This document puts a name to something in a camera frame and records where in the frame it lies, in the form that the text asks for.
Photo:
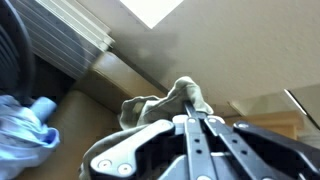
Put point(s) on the grey t-shirt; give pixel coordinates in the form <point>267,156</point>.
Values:
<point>156,106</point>

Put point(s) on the light blue shirt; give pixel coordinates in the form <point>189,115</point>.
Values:
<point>23,133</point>

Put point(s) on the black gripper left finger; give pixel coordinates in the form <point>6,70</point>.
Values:
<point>143,146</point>

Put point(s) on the white wall radiator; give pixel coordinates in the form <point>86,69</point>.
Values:
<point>63,36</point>

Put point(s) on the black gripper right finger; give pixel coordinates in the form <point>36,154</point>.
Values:
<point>266,146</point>

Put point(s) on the black mesh office chair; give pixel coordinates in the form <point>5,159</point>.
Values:
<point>16,60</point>

